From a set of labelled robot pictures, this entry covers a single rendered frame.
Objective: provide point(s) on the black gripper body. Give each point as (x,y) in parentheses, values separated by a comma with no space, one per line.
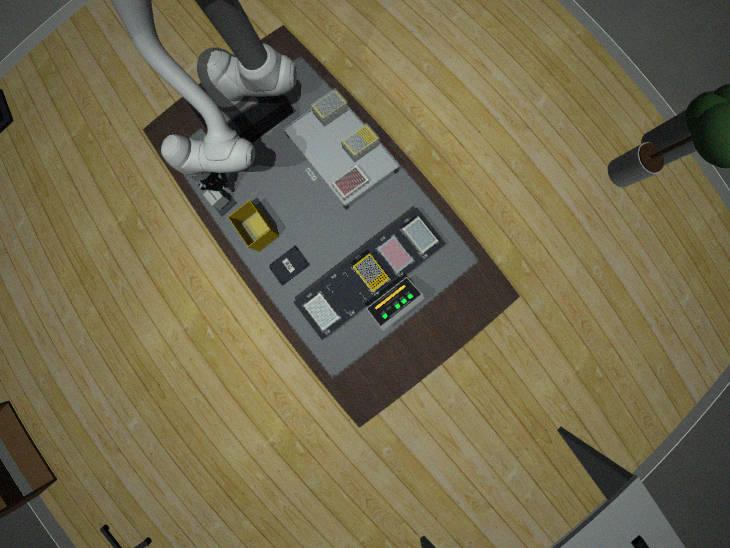
(211,177)

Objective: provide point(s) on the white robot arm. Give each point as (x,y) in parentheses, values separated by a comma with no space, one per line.
(263,72)

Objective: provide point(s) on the white multi-trough reservoir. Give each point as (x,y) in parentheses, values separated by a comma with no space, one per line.
(419,235)

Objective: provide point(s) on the yellow waste bin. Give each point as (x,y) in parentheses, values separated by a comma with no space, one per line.
(243,213)

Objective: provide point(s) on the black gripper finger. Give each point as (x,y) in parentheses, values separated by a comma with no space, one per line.
(212,187)
(223,182)

